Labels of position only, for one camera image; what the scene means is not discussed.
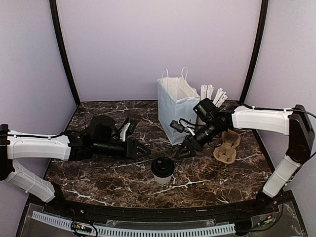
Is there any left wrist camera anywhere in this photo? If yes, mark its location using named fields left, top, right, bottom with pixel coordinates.
left=119, top=117, right=138, bottom=141

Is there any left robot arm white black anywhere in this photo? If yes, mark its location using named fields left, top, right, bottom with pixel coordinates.
left=0, top=115, right=151, bottom=215

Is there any brown cardboard cup carrier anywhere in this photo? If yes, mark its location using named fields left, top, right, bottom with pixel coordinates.
left=213, top=130, right=241, bottom=164

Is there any white paper coffee cup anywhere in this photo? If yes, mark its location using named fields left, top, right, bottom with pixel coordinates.
left=153, top=173, right=172, bottom=186

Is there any white wrapped straws bundle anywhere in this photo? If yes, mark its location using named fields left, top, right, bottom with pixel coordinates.
left=200, top=84, right=228, bottom=108

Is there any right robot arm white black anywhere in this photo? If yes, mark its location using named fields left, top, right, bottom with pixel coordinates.
left=175, top=98, right=315, bottom=214

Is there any left black frame post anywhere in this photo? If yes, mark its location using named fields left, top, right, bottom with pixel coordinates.
left=49, top=0, right=81, bottom=107

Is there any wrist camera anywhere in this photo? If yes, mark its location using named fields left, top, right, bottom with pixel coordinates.
left=169, top=118, right=195, bottom=135
left=119, top=117, right=138, bottom=141

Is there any white paper takeout bag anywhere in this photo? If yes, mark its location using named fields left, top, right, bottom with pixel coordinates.
left=157, top=67, right=200, bottom=146

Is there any grey slotted cable duct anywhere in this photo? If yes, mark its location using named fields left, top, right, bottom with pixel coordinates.
left=31, top=211, right=236, bottom=237

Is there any white paper straw holder cup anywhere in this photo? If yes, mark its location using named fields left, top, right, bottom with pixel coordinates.
left=198, top=117, right=206, bottom=125

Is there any right black frame post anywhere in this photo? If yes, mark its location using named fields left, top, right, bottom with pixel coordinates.
left=239, top=0, right=269, bottom=103

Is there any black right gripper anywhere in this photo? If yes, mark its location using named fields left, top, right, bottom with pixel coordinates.
left=174, top=119, right=223, bottom=159

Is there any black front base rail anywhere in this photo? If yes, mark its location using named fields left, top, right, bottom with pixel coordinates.
left=16, top=191, right=311, bottom=237

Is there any black frame post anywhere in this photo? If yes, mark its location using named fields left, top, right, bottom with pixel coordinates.
left=49, top=0, right=81, bottom=107
left=239, top=0, right=269, bottom=103

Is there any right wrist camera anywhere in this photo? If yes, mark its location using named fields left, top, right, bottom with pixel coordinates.
left=169, top=118, right=195, bottom=135

